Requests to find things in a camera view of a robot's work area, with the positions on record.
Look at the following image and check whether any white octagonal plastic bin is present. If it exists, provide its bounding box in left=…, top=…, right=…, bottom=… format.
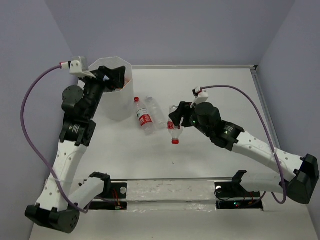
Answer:
left=89, top=56, right=134, bottom=122

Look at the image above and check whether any orange tea bottle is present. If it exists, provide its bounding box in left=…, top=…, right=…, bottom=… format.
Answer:
left=121, top=78, right=131, bottom=89

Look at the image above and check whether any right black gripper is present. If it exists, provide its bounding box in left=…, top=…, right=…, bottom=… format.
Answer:
left=169, top=100, right=212, bottom=138

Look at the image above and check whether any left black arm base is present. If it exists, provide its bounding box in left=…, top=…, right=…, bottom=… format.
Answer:
left=89, top=181, right=128, bottom=211

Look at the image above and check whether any red cap red label bottle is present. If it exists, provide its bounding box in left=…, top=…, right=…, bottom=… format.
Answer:
left=134, top=96, right=155, bottom=136

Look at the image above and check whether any crushed red cap cola bottle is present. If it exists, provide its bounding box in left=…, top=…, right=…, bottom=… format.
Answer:
left=166, top=117, right=183, bottom=145

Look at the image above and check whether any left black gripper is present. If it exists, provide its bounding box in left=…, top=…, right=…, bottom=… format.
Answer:
left=80, top=66, right=126, bottom=119

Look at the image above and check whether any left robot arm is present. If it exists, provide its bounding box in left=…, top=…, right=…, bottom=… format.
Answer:
left=20, top=61, right=126, bottom=234

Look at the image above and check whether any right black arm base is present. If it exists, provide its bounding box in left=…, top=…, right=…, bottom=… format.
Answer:
left=214, top=181, right=264, bottom=210

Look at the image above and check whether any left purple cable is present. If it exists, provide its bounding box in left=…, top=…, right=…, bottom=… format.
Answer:
left=20, top=64, right=91, bottom=214

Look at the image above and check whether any purple cable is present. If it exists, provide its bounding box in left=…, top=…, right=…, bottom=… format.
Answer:
left=20, top=64, right=91, bottom=214
left=202, top=84, right=287, bottom=205

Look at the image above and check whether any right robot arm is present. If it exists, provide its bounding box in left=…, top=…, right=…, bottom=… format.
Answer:
left=168, top=101, right=320, bottom=205

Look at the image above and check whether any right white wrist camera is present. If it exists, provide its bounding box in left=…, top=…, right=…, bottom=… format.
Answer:
left=190, top=87, right=209, bottom=108

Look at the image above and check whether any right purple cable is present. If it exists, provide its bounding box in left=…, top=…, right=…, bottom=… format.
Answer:
left=202, top=84, right=287, bottom=205

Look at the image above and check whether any clear unlabelled crushed bottle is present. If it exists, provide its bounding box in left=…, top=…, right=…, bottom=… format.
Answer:
left=145, top=96, right=167, bottom=130

